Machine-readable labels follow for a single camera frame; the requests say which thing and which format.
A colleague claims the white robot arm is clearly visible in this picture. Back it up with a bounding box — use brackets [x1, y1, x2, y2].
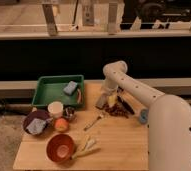
[103, 61, 191, 171]

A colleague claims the dark purple bowl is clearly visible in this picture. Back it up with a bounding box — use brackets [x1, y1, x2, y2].
[23, 109, 51, 134]

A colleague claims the brown grape bunch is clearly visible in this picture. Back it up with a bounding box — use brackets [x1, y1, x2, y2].
[104, 104, 128, 118]

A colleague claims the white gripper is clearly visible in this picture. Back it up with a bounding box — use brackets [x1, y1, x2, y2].
[100, 84, 118, 108]

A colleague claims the orange carrot in tray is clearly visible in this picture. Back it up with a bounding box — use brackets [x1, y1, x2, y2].
[77, 88, 82, 103]

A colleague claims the white cup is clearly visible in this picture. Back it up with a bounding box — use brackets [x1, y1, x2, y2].
[48, 101, 63, 118]

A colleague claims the orange apple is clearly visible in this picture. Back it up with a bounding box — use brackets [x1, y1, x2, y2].
[54, 118, 69, 132]

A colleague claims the grey cloth in bowl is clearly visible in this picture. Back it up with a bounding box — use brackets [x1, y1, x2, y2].
[26, 118, 46, 135]

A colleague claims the metal fork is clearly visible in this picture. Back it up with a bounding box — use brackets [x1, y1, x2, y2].
[83, 112, 105, 131]

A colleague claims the small metal cup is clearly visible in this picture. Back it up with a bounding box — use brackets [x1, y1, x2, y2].
[63, 107, 75, 121]

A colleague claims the blue sponge in tray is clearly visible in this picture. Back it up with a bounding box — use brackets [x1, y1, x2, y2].
[63, 81, 78, 95]

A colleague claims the green plastic tray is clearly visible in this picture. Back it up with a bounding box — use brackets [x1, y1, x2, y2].
[32, 75, 84, 108]

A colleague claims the blue plastic cup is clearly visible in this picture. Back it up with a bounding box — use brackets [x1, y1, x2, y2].
[139, 109, 148, 124]

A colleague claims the red bowl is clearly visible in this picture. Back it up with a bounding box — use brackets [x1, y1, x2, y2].
[46, 134, 75, 163]

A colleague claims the black knife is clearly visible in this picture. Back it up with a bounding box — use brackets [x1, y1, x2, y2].
[117, 96, 135, 115]

